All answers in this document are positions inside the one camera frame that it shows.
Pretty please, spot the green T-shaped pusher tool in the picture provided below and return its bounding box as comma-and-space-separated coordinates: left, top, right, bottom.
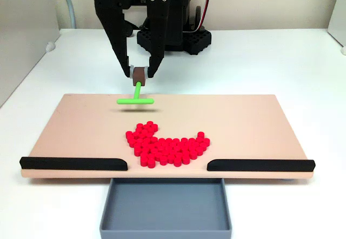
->
116, 67, 155, 105

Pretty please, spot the red cylindrical granules pile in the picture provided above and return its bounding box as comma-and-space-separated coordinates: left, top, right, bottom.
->
125, 121, 211, 169

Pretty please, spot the grey rectangular tray container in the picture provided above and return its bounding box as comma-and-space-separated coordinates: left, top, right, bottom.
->
99, 177, 233, 239

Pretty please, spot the beige flat board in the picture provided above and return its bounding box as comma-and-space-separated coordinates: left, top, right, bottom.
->
20, 93, 316, 182

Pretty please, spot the pale grey wall cable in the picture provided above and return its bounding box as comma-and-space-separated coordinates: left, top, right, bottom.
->
58, 0, 77, 29

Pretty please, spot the black edge rail strip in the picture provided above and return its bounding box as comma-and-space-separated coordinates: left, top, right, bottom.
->
207, 158, 316, 172
19, 156, 129, 172

